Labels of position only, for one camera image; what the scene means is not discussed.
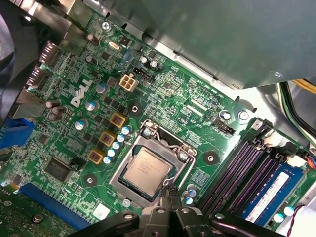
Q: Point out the green Dell motherboard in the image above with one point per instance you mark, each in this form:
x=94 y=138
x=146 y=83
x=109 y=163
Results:
x=172 y=98

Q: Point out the black RAM slot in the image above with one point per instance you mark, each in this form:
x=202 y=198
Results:
x=254 y=182
x=229 y=172

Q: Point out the blue expansion slot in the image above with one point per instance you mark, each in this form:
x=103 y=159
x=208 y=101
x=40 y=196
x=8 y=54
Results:
x=56 y=206

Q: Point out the CPU socket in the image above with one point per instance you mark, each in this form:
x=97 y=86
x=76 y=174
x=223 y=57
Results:
x=147 y=132

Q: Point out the grey power supply unit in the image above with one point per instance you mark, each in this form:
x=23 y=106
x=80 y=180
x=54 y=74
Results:
x=209 y=37

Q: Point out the metal socket cover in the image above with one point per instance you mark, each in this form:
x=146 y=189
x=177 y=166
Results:
x=120 y=181

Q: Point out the blue RAM stick white label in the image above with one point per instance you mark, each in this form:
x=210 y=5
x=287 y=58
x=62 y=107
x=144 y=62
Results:
x=271 y=190

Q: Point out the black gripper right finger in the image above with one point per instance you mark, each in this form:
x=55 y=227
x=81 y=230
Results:
x=190 y=222

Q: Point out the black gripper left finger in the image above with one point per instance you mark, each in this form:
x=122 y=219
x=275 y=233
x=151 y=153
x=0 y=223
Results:
x=158 y=222

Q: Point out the white four-pin power socket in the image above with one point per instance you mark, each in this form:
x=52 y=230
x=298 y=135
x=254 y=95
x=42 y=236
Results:
x=127 y=82

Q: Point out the blue board connector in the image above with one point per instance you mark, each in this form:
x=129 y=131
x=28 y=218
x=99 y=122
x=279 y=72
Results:
x=14 y=133

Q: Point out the silver CPU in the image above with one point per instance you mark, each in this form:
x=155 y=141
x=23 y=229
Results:
x=145 y=170

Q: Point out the socket locking lever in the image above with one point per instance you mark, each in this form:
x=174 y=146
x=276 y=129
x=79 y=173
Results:
x=181 y=172

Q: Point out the black case fan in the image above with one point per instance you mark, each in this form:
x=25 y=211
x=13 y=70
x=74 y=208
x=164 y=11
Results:
x=7 y=98

